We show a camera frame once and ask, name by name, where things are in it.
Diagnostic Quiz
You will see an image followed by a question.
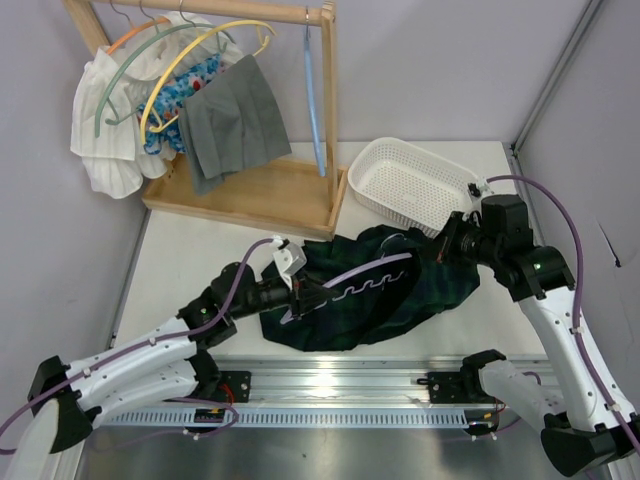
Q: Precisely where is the white pleated garment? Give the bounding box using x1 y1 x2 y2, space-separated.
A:
70 11 214 199

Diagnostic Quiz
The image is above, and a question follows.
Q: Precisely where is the green plaid skirt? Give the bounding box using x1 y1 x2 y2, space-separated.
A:
260 225 480 352

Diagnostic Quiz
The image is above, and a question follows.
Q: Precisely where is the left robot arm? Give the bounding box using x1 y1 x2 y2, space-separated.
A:
28 263 336 453

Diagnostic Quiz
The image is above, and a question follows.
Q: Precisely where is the white plastic basket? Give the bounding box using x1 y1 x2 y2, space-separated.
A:
348 137 479 238

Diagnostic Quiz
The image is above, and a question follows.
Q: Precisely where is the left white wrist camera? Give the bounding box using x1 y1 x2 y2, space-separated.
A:
271 236 307 290

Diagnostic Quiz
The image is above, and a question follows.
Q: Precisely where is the blue floral garment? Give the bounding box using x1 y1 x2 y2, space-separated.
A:
143 53 224 155

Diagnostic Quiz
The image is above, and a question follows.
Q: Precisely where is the aluminium mounting rail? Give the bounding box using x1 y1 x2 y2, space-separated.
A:
199 354 551 409

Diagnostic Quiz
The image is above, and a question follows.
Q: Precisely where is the grey skirt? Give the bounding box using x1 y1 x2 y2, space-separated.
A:
178 55 292 196

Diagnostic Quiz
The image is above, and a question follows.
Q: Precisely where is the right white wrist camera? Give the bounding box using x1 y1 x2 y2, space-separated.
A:
467 177 494 201

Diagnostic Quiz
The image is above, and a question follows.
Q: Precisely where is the yellow plastic hanger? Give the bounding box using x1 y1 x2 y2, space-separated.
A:
139 19 276 146

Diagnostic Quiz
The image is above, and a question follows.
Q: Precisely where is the white slotted cable duct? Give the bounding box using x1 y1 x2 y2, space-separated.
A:
105 405 515 429

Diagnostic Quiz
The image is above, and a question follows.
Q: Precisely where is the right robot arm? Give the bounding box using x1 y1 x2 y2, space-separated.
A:
433 194 639 477

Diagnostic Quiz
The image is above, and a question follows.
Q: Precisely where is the purple plastic hanger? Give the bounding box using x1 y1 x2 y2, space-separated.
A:
279 234 420 327

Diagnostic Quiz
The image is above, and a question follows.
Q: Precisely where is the green plastic hanger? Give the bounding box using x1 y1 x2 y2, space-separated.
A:
94 13 213 138

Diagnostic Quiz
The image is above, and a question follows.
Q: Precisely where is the light blue plastic hanger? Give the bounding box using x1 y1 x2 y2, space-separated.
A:
303 7 326 177

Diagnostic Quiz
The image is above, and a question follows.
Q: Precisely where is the wooden clothes rack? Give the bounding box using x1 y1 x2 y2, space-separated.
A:
61 0 350 243

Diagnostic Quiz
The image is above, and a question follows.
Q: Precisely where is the orange plastic hanger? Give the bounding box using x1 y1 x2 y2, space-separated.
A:
106 1 169 55

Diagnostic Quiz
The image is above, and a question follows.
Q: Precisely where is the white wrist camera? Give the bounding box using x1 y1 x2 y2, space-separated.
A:
467 177 494 201
271 236 307 290

